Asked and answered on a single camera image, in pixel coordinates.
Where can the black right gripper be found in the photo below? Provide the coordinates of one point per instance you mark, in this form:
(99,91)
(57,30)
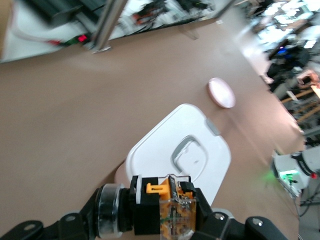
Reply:
(287,62)

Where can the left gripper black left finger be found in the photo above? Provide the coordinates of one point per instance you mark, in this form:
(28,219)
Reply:
(75,225)

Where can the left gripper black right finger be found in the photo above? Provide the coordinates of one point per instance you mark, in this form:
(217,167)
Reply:
(217,227)

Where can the orange push button switch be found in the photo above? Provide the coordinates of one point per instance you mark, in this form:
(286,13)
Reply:
(146,212)

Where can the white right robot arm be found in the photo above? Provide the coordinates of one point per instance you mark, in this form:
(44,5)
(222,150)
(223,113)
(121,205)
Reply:
(303,162)

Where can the pink round plate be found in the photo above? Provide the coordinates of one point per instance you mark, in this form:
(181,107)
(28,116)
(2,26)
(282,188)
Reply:
(222,93)

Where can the white lunch box grey clips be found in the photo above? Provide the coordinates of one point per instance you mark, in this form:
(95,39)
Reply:
(175,130)

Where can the red test lead clips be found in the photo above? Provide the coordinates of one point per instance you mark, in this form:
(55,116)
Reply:
(53,42)

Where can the red digit display module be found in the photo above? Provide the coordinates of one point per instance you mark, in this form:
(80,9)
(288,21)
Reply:
(82,38)

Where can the brown cardboard box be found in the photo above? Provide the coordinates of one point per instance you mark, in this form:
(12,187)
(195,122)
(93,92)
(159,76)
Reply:
(5,27)

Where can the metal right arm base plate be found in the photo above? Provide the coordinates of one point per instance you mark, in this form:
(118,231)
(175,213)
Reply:
(281,165)

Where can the white post mount bracket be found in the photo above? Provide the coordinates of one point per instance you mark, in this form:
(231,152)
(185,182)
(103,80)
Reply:
(102,49)

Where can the aluminium camera post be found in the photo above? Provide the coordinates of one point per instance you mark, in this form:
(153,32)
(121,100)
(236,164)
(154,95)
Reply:
(107,22)

